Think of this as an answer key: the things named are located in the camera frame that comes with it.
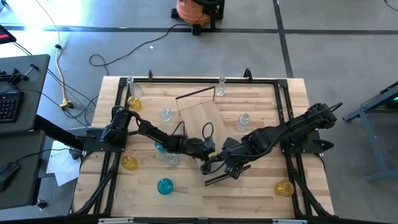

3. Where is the black desk clamp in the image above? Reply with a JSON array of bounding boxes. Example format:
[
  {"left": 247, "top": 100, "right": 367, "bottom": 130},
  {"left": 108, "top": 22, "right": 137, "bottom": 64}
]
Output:
[{"left": 0, "top": 63, "right": 40, "bottom": 88}]

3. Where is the white paper sheet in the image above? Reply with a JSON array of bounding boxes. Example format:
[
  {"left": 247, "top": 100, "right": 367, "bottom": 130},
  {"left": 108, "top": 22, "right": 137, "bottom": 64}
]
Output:
[{"left": 45, "top": 140, "right": 82, "bottom": 187}]

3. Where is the wooden shelf with black frame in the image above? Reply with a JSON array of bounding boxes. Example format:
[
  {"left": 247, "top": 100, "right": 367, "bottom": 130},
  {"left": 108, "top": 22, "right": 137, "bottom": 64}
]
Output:
[{"left": 175, "top": 85, "right": 252, "bottom": 187}]

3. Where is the dark grey desk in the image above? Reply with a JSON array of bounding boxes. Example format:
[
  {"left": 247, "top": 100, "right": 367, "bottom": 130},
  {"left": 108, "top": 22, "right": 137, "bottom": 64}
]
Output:
[
  {"left": 0, "top": 54, "right": 51, "bottom": 135},
  {"left": 0, "top": 129, "right": 47, "bottom": 210}
]

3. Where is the yellow ribbed glass jar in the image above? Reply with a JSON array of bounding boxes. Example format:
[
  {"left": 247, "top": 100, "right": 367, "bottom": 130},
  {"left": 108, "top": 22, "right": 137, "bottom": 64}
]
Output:
[{"left": 127, "top": 95, "right": 143, "bottom": 111}]

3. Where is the black aluminium table frame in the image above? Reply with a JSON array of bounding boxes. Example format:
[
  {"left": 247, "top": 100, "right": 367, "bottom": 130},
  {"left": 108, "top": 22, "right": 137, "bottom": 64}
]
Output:
[{"left": 70, "top": 67, "right": 336, "bottom": 220}]

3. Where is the red-screen tablet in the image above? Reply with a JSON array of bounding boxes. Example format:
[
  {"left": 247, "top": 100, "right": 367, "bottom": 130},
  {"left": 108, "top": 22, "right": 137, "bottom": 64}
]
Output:
[{"left": 0, "top": 24, "right": 17, "bottom": 45}]

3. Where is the black support beam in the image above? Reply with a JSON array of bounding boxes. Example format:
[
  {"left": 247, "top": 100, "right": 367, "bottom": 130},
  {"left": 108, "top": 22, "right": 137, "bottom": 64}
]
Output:
[{"left": 33, "top": 114, "right": 94, "bottom": 152}]

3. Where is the clear diamond-cut tall vase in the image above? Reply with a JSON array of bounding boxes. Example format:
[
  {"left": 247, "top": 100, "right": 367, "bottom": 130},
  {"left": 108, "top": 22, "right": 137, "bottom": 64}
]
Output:
[{"left": 126, "top": 77, "right": 145, "bottom": 99}]

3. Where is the teal embossed glass vase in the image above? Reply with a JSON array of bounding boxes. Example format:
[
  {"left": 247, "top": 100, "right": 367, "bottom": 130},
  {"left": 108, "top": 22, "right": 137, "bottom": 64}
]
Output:
[{"left": 156, "top": 177, "right": 175, "bottom": 196}]

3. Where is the clear slender glass carafe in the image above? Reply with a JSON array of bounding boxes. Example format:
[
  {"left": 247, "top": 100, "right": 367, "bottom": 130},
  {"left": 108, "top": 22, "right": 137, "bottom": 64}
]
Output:
[{"left": 215, "top": 76, "right": 227, "bottom": 97}]

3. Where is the black vacuum power cable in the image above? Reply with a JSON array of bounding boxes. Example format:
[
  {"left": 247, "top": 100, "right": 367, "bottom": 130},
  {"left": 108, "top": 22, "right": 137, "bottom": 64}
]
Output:
[{"left": 89, "top": 23, "right": 193, "bottom": 77}]

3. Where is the orange shop vacuum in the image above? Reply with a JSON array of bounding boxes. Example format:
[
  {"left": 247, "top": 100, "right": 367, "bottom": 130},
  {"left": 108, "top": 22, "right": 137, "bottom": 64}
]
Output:
[{"left": 170, "top": 0, "right": 226, "bottom": 36}]

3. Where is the black keyboard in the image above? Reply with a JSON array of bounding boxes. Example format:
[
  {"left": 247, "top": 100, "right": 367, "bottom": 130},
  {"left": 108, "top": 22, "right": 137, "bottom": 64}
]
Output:
[{"left": 0, "top": 90, "right": 25, "bottom": 124}]

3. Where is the yellow hobnail glass vase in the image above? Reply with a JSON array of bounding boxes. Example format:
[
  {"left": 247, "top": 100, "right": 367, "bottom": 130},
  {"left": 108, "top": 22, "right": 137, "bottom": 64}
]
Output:
[{"left": 273, "top": 179, "right": 295, "bottom": 198}]

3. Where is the grey metal stand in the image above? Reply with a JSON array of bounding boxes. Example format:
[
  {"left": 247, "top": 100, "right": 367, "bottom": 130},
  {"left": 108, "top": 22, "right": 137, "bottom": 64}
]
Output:
[{"left": 343, "top": 80, "right": 398, "bottom": 183}]

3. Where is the yellow grid-pattern glass vase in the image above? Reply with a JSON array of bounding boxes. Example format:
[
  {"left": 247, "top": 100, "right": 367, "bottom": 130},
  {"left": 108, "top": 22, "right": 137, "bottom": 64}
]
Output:
[{"left": 120, "top": 155, "right": 139, "bottom": 172}]

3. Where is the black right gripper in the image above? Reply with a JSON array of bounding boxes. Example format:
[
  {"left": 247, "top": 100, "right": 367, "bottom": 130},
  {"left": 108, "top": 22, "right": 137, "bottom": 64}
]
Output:
[{"left": 216, "top": 136, "right": 251, "bottom": 181}]

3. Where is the yellow extension cable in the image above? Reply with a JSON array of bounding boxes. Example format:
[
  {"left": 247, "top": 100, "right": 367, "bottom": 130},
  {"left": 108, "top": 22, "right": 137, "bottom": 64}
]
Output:
[{"left": 33, "top": 0, "right": 75, "bottom": 110}]

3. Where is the clear ribbed glass jar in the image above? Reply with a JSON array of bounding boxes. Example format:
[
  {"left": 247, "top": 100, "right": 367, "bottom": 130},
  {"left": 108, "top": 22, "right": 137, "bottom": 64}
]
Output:
[
  {"left": 165, "top": 151, "right": 180, "bottom": 167},
  {"left": 159, "top": 107, "right": 174, "bottom": 123}
]

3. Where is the clear ribbed square decanter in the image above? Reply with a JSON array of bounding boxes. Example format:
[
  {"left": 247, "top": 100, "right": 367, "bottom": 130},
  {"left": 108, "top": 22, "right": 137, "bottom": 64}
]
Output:
[{"left": 235, "top": 113, "right": 251, "bottom": 132}]

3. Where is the teal quilted glass vase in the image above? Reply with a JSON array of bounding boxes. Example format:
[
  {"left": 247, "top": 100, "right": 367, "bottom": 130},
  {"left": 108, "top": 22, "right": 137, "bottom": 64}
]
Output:
[{"left": 154, "top": 141, "right": 167, "bottom": 155}]

